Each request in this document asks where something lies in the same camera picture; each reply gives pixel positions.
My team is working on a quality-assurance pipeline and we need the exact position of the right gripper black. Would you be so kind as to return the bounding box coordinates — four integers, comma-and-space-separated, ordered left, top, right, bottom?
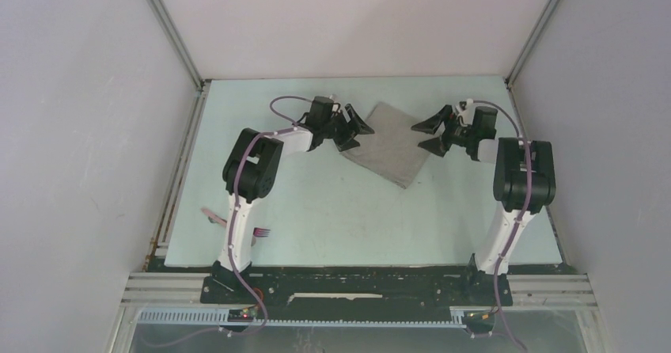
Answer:
412, 104, 476, 158

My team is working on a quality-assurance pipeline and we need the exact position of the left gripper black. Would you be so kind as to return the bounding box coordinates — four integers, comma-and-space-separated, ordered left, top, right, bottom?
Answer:
321, 104, 373, 152

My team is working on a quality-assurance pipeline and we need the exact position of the left aluminium frame post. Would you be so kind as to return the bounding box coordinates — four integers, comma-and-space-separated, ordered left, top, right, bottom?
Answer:
131, 0, 206, 90

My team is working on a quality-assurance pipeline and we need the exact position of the right aluminium frame post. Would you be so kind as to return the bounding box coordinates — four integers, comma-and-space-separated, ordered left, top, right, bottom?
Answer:
505, 0, 562, 90

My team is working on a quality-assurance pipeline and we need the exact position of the purple metallic fork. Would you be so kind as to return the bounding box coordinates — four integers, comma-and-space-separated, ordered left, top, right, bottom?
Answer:
252, 228, 271, 246

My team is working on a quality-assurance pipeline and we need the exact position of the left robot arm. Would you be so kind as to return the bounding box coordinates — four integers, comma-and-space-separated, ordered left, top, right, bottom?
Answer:
201, 95, 375, 303

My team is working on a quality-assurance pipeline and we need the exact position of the white cable duct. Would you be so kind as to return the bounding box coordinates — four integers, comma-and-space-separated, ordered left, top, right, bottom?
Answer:
135, 307, 493, 328

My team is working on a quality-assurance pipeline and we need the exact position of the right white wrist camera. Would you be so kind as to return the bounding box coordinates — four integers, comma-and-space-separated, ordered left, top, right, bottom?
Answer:
453, 98, 476, 127

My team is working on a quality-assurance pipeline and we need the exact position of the grey cloth napkin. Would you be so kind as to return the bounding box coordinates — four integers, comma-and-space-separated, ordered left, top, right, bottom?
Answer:
341, 102, 430, 189

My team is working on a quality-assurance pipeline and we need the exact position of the pink handled spoon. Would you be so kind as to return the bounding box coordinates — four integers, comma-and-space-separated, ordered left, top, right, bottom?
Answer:
201, 207, 228, 228

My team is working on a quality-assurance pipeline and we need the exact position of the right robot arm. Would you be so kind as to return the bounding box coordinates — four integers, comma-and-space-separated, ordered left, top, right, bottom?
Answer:
411, 99, 556, 304

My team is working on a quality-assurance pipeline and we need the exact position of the aluminium frame post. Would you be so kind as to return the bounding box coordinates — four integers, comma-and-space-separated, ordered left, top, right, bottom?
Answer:
505, 0, 562, 90
131, 0, 206, 90

